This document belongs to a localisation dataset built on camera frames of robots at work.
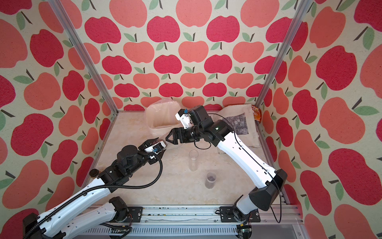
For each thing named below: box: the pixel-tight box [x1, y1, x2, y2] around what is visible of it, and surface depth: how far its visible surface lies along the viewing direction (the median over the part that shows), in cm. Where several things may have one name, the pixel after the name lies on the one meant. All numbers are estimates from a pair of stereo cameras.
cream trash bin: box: [145, 98, 182, 138], surface depth 91 cm
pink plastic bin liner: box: [145, 97, 183, 137], surface depth 92 cm
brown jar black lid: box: [89, 168, 99, 178], surface depth 80 cm
